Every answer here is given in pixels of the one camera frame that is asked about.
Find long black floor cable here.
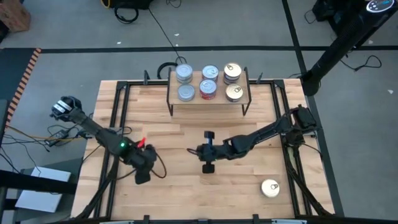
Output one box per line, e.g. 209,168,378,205
147,7,188,81

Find black equipment pile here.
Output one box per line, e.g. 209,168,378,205
312,0,368,35

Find white flat box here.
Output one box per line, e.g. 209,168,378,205
14,166,72,214

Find black power adapter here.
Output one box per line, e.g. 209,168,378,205
44,129,71,147

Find black floor device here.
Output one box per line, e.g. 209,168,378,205
101,0,155,10

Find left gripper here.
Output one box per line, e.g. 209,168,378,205
126,144,159,185

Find yellow floor cable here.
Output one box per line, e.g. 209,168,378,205
5,125,85,141

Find coiled black cable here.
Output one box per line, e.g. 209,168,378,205
113,6,140,25

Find thin black floor cable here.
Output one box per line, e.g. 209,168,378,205
340,55,383,72

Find black mat orange-striped edge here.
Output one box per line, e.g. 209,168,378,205
0,47,43,128

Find wooden shelf black metal legs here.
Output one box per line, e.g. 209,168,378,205
166,66,252,118

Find black aluminium table frame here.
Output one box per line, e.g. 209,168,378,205
70,70,336,224

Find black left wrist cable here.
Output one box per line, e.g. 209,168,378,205
150,151,168,180

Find black beam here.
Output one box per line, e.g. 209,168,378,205
0,169,78,196

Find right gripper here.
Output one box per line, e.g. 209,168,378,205
198,130,233,174

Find brown cardboard box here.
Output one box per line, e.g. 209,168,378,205
0,0,32,34

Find black tower round display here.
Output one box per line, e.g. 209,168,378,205
300,0,398,97

